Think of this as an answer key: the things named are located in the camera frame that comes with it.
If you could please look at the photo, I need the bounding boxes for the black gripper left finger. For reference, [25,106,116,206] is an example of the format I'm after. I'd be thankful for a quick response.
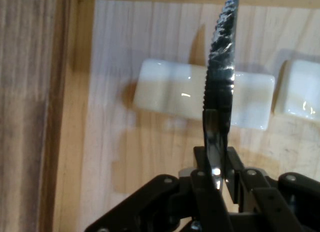
[84,146,231,232]

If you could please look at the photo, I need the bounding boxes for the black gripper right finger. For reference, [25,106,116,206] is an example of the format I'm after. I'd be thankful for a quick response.
[224,146,320,232]

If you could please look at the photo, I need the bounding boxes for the silver serrated knife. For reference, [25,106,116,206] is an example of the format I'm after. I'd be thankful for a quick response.
[201,0,241,193]

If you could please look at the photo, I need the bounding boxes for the white ceramic cutlery rest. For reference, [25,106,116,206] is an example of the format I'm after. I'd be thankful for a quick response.
[273,58,320,123]
[131,58,276,131]

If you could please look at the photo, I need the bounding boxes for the dark wooden cabinet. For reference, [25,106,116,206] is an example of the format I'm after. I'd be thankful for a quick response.
[0,0,73,232]

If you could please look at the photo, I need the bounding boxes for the light wooden drawer, black handle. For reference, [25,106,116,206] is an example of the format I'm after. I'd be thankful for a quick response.
[51,0,320,232]

